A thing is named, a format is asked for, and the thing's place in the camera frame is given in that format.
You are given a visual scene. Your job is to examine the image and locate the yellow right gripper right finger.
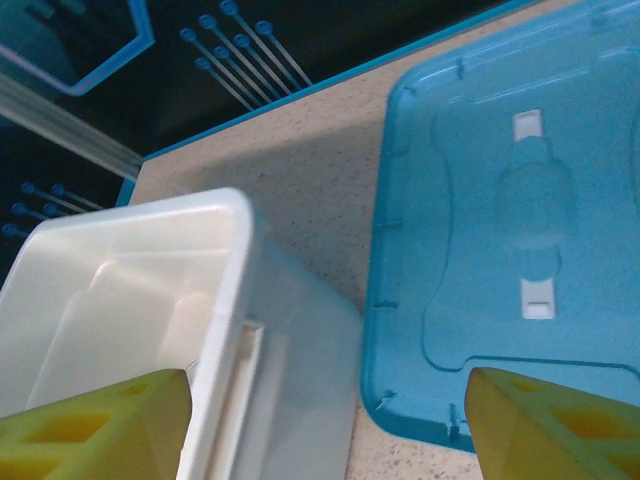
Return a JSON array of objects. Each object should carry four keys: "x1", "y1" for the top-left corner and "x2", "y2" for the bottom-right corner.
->
[{"x1": 464, "y1": 366, "x2": 640, "y2": 480}]

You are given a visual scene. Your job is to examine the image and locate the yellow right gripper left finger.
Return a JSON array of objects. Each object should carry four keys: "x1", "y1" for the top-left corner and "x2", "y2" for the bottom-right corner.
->
[{"x1": 0, "y1": 368, "x2": 194, "y2": 480}]

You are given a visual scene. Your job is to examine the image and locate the white plastic storage box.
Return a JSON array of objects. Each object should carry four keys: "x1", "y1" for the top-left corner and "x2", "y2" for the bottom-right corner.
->
[{"x1": 0, "y1": 187, "x2": 364, "y2": 480}]

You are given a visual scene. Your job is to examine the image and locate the blue plastic box lid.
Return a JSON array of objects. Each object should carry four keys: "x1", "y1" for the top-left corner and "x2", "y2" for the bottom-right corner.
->
[{"x1": 359, "y1": 0, "x2": 640, "y2": 454}]

